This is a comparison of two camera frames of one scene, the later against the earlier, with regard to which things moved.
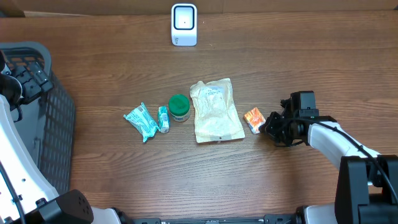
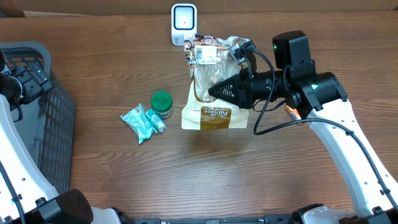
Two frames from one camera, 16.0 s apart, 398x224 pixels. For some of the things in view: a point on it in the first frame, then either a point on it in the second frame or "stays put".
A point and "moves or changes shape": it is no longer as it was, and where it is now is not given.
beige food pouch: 217,118 moves or changes shape
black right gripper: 270,130 -> 238,95
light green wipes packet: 142,119 moves or changes shape
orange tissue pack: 255,119 moves or changes shape
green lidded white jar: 180,107 -> 161,102
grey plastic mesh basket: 47,122 stays put
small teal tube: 163,119 -> 157,120
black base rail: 268,219 stays put
